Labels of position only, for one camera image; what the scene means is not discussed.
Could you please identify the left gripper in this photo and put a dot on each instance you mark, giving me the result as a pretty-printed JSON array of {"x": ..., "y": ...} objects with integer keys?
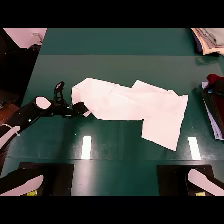
[{"x": 80, "y": 108}]

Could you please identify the white shirt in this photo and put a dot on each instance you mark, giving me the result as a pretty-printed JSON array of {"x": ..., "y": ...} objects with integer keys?
[{"x": 133, "y": 103}]

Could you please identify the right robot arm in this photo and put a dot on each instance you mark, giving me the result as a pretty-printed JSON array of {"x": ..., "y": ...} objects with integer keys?
[{"x": 203, "y": 180}]

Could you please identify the black garment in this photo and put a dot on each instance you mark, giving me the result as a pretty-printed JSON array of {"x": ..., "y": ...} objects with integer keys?
[{"x": 215, "y": 103}]

